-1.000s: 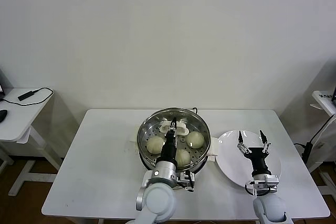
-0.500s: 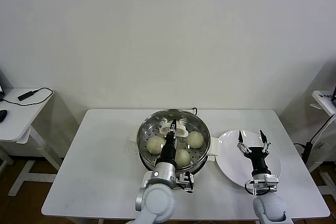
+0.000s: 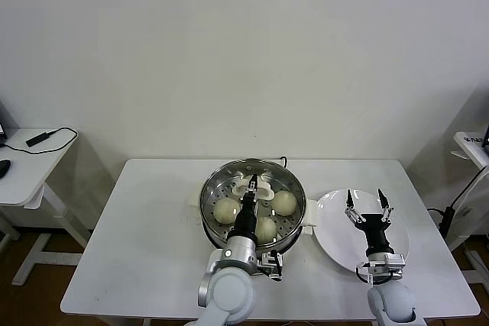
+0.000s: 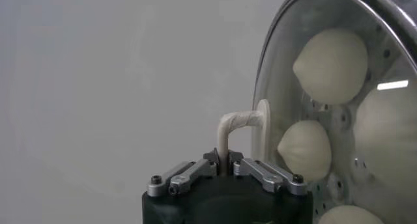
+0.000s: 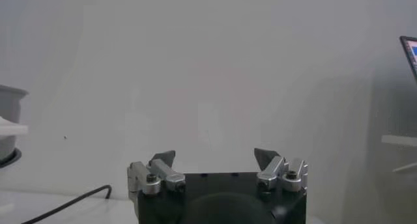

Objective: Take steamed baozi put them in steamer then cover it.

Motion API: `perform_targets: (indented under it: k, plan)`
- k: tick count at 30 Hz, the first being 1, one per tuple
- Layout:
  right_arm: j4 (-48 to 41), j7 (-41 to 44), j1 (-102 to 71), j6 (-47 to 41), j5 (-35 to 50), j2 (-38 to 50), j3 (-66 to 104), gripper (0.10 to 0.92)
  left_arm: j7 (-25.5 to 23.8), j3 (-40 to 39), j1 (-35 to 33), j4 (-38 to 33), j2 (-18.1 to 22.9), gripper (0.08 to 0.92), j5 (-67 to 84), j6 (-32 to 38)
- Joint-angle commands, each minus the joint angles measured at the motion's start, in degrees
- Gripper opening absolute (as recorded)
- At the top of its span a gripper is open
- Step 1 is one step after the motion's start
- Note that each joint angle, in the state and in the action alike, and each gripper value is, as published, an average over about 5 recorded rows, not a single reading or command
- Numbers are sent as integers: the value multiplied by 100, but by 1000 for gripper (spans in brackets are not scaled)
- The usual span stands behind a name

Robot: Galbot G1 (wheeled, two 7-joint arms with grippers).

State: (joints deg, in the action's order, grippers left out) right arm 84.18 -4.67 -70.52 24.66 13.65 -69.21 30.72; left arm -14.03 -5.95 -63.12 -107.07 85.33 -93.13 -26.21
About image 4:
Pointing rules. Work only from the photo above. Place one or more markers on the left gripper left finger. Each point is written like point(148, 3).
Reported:
point(189, 176)

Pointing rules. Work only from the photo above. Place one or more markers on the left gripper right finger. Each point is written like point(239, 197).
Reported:
point(264, 176)

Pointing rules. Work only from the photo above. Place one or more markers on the white steamed baozi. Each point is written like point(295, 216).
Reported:
point(387, 140)
point(350, 216)
point(306, 150)
point(332, 65)

